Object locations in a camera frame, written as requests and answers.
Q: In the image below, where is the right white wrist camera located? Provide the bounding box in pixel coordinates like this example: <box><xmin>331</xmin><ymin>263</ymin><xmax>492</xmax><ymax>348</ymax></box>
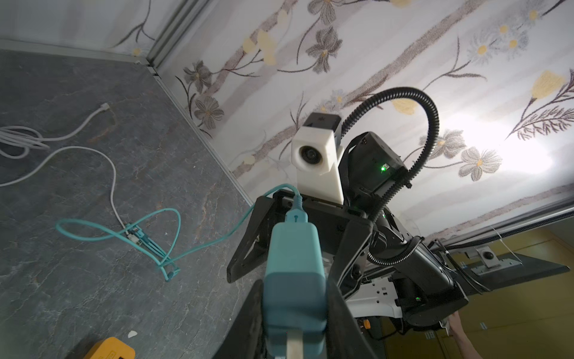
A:
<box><xmin>291</xmin><ymin>112</ymin><xmax>344</xmax><ymax>205</ymax></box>

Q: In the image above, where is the orange power strip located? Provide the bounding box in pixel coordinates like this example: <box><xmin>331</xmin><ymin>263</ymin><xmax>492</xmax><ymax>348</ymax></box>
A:
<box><xmin>84</xmin><ymin>337</ymin><xmax>136</xmax><ymax>359</ymax></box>

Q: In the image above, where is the white long thin cable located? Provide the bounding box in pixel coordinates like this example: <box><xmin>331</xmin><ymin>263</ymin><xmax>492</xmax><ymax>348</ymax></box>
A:
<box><xmin>0</xmin><ymin>145</ymin><xmax>135</xmax><ymax>243</ymax></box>

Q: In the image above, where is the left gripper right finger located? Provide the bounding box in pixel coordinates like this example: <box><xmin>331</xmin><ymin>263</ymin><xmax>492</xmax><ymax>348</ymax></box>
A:
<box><xmin>325</xmin><ymin>279</ymin><xmax>377</xmax><ymax>358</ymax></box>

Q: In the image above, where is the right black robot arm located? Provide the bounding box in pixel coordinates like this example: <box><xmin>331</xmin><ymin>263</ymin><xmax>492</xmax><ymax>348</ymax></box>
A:
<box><xmin>227</xmin><ymin>87</ymin><xmax>568</xmax><ymax>331</ymax></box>

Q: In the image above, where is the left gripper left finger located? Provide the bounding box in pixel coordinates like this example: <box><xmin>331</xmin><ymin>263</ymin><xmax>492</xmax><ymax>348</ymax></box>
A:
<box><xmin>221</xmin><ymin>280</ymin><xmax>265</xmax><ymax>358</ymax></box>

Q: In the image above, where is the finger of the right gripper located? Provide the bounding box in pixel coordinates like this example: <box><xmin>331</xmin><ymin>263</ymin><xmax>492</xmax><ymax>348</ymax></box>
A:
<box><xmin>329</xmin><ymin>218</ymin><xmax>373</xmax><ymax>299</ymax></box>
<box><xmin>227</xmin><ymin>196</ymin><xmax>276</xmax><ymax>284</ymax></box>

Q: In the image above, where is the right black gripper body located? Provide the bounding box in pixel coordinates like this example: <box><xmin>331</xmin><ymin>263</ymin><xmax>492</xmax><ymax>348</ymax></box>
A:
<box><xmin>268</xmin><ymin>189</ymin><xmax>374</xmax><ymax>257</ymax></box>

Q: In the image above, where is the teal cable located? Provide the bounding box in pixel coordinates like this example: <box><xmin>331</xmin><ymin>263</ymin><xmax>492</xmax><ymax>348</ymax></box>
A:
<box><xmin>54</xmin><ymin>182</ymin><xmax>303</xmax><ymax>283</ymax></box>

